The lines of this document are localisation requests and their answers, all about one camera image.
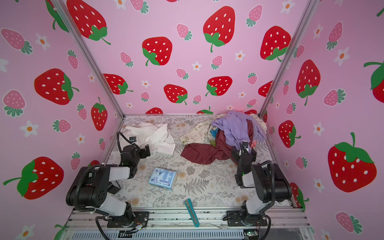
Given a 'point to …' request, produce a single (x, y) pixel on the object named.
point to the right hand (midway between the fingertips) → (245, 146)
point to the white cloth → (157, 136)
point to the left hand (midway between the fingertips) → (140, 145)
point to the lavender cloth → (235, 122)
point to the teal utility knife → (191, 210)
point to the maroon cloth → (205, 154)
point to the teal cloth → (214, 132)
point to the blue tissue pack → (163, 177)
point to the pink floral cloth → (261, 123)
